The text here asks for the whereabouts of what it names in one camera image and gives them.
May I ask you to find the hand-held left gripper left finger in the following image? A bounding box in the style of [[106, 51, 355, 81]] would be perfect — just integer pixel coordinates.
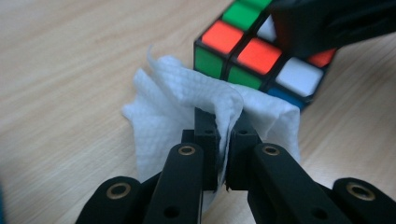
[[181, 106, 222, 192]]

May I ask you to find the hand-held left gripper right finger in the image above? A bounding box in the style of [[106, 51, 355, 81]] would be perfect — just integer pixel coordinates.
[[225, 111, 263, 192]]

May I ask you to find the white wet wipe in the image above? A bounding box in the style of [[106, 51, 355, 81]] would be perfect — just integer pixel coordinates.
[[120, 45, 302, 217]]

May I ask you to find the multicoloured puzzle cube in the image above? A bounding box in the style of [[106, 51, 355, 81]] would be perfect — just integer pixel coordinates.
[[192, 0, 339, 112]]

